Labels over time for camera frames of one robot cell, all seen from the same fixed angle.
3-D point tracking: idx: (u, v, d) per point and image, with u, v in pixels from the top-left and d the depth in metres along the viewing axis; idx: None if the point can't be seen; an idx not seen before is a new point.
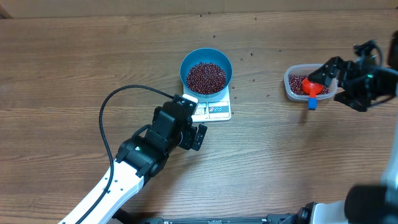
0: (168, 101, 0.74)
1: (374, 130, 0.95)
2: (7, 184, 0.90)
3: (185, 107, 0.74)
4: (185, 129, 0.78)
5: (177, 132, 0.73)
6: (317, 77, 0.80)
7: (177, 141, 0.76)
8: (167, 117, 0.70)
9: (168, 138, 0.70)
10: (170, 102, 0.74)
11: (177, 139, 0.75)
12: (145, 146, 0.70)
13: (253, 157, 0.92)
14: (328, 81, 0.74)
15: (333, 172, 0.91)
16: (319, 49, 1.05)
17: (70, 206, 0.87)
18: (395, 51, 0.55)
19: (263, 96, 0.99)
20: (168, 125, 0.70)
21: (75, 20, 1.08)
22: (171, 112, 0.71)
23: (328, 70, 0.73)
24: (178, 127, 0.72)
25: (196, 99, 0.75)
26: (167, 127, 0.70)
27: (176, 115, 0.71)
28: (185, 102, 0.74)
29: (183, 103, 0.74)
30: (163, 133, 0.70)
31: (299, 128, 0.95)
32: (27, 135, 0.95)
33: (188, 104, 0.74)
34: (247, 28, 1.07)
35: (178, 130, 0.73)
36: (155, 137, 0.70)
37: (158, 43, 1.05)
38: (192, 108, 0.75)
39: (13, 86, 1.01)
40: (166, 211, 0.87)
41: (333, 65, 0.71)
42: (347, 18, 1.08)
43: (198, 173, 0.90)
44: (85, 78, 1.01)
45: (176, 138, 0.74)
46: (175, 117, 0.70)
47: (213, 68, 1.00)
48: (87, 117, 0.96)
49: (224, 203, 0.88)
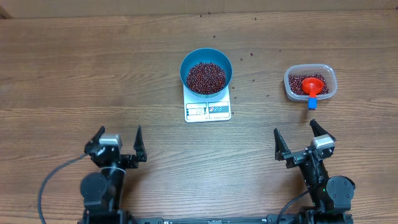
0: (81, 186, 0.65)
1: (372, 130, 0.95)
2: (7, 184, 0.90)
3: (107, 152, 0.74)
4: (122, 164, 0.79)
5: (111, 172, 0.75)
6: (280, 145, 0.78)
7: (121, 178, 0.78)
8: (92, 203, 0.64)
9: (108, 205, 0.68)
10: (84, 186, 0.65)
11: (119, 182, 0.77)
12: (99, 221, 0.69)
13: (253, 157, 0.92)
14: (276, 157, 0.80)
15: (332, 172, 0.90)
16: (319, 49, 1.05)
17: (69, 206, 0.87)
18: (318, 155, 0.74)
19: (263, 95, 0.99)
20: (100, 208, 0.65)
21: (75, 21, 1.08)
22: (91, 196, 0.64)
23: (280, 155, 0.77)
24: (106, 193, 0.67)
25: (115, 140, 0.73)
26: (101, 208, 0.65)
27: (99, 194, 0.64)
28: (106, 147, 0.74)
29: (103, 150, 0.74)
30: (101, 210, 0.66)
31: (299, 128, 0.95)
32: (27, 135, 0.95)
33: (110, 149, 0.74)
34: (247, 28, 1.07)
35: (108, 196, 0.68)
36: (98, 213, 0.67)
37: (158, 43, 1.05)
38: (101, 177, 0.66)
39: (13, 86, 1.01)
40: (166, 211, 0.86)
41: (285, 157, 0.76)
42: (347, 18, 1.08)
43: (198, 173, 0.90)
44: (85, 78, 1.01)
45: (118, 184, 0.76)
46: (99, 198, 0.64)
47: (213, 68, 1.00)
48: (87, 117, 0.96)
49: (224, 203, 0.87)
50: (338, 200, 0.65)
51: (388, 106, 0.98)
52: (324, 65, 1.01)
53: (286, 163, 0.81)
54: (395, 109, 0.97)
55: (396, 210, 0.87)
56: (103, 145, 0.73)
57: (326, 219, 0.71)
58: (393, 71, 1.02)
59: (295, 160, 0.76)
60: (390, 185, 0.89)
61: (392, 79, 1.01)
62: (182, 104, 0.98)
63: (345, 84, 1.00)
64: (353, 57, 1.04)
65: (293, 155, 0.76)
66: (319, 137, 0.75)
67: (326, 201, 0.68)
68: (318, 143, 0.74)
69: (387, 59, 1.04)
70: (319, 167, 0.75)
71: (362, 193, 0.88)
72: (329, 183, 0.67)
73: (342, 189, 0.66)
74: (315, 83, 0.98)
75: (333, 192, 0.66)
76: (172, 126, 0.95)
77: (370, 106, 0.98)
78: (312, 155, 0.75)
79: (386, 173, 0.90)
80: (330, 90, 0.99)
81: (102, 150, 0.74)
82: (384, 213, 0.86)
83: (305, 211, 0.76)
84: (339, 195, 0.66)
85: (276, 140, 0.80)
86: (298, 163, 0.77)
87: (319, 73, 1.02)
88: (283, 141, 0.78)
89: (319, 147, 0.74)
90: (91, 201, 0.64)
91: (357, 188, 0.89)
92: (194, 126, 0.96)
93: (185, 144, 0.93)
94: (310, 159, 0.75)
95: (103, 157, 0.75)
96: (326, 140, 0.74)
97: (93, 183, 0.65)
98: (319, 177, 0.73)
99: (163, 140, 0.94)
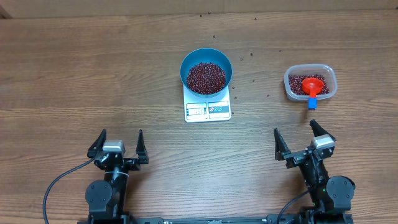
0: (86, 194, 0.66)
1: (372, 129, 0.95)
2: (7, 184, 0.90)
3: (111, 158, 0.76)
4: (125, 169, 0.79)
5: (114, 177, 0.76)
6: (280, 145, 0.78)
7: (124, 183, 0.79)
8: (97, 210, 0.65)
9: (112, 211, 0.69)
10: (89, 193, 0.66)
11: (122, 186, 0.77)
12: None
13: (253, 157, 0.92)
14: (276, 157, 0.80)
15: (332, 172, 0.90)
16: (319, 49, 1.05)
17: (69, 206, 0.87)
18: (318, 156, 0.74)
19: (263, 96, 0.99)
20: (105, 214, 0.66)
21: (76, 21, 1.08)
22: (96, 204, 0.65)
23: (280, 156, 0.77)
24: (111, 200, 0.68)
25: (119, 147, 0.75)
26: (106, 214, 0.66)
27: (103, 201, 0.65)
28: (109, 154, 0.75)
29: (107, 157, 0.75)
30: (105, 216, 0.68)
31: (299, 128, 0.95)
32: (27, 135, 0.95)
33: (114, 155, 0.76)
34: (248, 28, 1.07)
35: (112, 202, 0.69)
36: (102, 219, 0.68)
37: (158, 43, 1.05)
38: (106, 184, 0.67)
39: (13, 86, 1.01)
40: (166, 211, 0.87)
41: (284, 158, 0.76)
42: (347, 18, 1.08)
43: (198, 173, 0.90)
44: (85, 78, 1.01)
45: (122, 189, 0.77)
46: (104, 206, 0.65)
47: (213, 68, 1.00)
48: (87, 117, 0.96)
49: (224, 203, 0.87)
50: (337, 200, 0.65)
51: (388, 106, 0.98)
52: (324, 65, 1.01)
53: (287, 163, 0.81)
54: (395, 109, 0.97)
55: (396, 210, 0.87)
56: (107, 152, 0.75)
57: (326, 219, 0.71)
58: (393, 71, 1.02)
59: (295, 160, 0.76)
60: (390, 185, 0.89)
61: (392, 79, 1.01)
62: (182, 104, 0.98)
63: (345, 84, 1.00)
64: (353, 57, 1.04)
65: (293, 155, 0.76)
66: (319, 138, 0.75)
67: (326, 201, 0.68)
68: (318, 143, 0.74)
69: (387, 59, 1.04)
70: (320, 167, 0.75)
71: (362, 193, 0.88)
72: (329, 183, 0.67)
73: (341, 189, 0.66)
74: (315, 83, 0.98)
75: (332, 192, 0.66)
76: (172, 126, 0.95)
77: (370, 106, 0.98)
78: (312, 155, 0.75)
79: (386, 173, 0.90)
80: (330, 90, 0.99)
81: (106, 157, 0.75)
82: (384, 214, 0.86)
83: (305, 211, 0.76)
84: (339, 194, 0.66)
85: (276, 140, 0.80)
86: (298, 163, 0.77)
87: (319, 73, 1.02)
88: (283, 141, 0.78)
89: (319, 147, 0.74)
90: (96, 208, 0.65)
91: (357, 188, 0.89)
92: (194, 126, 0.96)
93: (185, 144, 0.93)
94: (310, 159, 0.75)
95: (107, 163, 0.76)
96: (325, 140, 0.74)
97: (98, 191, 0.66)
98: (319, 177, 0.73)
99: (163, 140, 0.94)
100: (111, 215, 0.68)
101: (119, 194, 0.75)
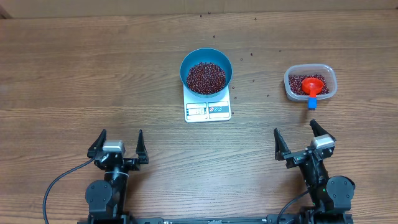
0: (86, 194, 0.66)
1: (372, 129, 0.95)
2: (7, 184, 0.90)
3: (111, 158, 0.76)
4: (125, 169, 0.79)
5: (114, 177, 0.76)
6: (280, 145, 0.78)
7: (124, 183, 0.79)
8: (97, 210, 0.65)
9: (112, 211, 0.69)
10: (89, 193, 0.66)
11: (122, 186, 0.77)
12: None
13: (253, 157, 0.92)
14: (276, 156, 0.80)
15: (332, 172, 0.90)
16: (319, 49, 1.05)
17: (69, 206, 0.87)
18: (318, 156, 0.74)
19: (263, 96, 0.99)
20: (105, 214, 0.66)
21: (76, 21, 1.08)
22: (96, 204, 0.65)
23: (280, 156, 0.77)
24: (111, 200, 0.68)
25: (119, 147, 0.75)
26: (106, 214, 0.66)
27: (103, 201, 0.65)
28: (109, 154, 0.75)
29: (107, 157, 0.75)
30: (105, 216, 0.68)
31: (299, 128, 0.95)
32: (27, 135, 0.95)
33: (114, 155, 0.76)
34: (248, 28, 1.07)
35: (112, 202, 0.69)
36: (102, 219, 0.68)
37: (158, 43, 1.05)
38: (106, 184, 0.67)
39: (13, 86, 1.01)
40: (166, 211, 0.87)
41: (285, 158, 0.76)
42: (347, 18, 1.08)
43: (198, 173, 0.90)
44: (85, 78, 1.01)
45: (122, 189, 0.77)
46: (104, 206, 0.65)
47: (213, 68, 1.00)
48: (87, 117, 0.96)
49: (224, 203, 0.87)
50: (337, 200, 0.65)
51: (388, 106, 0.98)
52: (324, 65, 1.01)
53: (287, 163, 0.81)
54: (395, 109, 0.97)
55: (396, 210, 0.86)
56: (107, 152, 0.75)
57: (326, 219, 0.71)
58: (393, 71, 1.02)
59: (295, 160, 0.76)
60: (390, 185, 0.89)
61: (392, 79, 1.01)
62: (183, 104, 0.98)
63: (345, 84, 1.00)
64: (353, 57, 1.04)
65: (293, 155, 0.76)
66: (319, 138, 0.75)
67: (326, 201, 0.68)
68: (318, 143, 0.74)
69: (387, 59, 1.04)
70: (320, 167, 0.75)
71: (362, 193, 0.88)
72: (329, 183, 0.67)
73: (341, 189, 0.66)
74: (315, 83, 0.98)
75: (332, 192, 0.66)
76: (172, 126, 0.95)
77: (370, 106, 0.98)
78: (311, 155, 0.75)
79: (386, 172, 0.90)
80: (330, 90, 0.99)
81: (106, 157, 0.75)
82: (385, 213, 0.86)
83: (305, 211, 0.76)
84: (339, 194, 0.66)
85: (276, 141, 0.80)
86: (298, 163, 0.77)
87: (319, 73, 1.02)
88: (283, 141, 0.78)
89: (319, 147, 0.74)
90: (96, 208, 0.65)
91: (357, 188, 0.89)
92: (194, 126, 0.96)
93: (185, 144, 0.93)
94: (310, 159, 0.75)
95: (107, 163, 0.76)
96: (325, 140, 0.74)
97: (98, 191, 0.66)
98: (319, 177, 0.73)
99: (163, 140, 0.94)
100: (111, 215, 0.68)
101: (119, 193, 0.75)
